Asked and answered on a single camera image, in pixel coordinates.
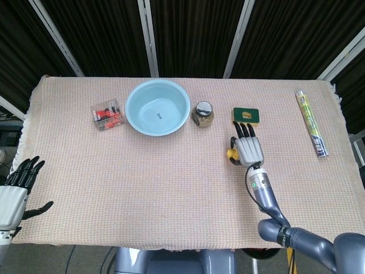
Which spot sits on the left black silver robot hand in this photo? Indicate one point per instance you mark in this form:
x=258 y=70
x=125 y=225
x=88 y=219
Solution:
x=11 y=204

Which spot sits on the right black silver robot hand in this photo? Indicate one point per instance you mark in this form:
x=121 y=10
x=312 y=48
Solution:
x=250 y=151

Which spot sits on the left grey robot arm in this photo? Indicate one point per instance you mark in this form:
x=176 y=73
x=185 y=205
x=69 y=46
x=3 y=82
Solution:
x=4 y=245

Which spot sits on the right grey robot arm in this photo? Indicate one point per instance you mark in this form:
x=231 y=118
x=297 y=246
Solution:
x=302 y=237

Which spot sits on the yellow round cap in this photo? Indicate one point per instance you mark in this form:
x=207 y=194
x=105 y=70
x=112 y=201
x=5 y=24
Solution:
x=230 y=156

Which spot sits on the green yellow sponge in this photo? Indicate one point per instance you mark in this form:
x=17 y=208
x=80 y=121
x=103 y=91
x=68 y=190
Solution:
x=246 y=114

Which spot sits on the glass spice jar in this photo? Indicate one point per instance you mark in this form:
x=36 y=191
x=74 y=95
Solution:
x=203 y=114

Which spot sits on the plastic wrap roll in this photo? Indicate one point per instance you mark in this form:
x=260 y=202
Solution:
x=311 y=122

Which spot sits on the light blue plastic bowl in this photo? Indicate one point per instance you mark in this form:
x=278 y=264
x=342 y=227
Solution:
x=157 y=108

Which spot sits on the pink woven tablecloth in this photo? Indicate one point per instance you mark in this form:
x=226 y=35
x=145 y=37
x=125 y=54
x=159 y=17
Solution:
x=142 y=185

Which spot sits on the clear box with red items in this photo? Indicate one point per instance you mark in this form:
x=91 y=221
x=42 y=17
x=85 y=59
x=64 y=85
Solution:
x=107 y=114

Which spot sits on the grey robot torso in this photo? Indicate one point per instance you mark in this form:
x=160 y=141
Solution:
x=176 y=261

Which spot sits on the white partition post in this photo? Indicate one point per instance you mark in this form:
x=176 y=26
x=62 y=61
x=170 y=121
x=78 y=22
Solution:
x=342 y=57
x=57 y=38
x=148 y=38
x=11 y=107
x=239 y=38

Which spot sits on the white metal frame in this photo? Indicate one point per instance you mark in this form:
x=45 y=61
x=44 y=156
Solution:
x=357 y=148

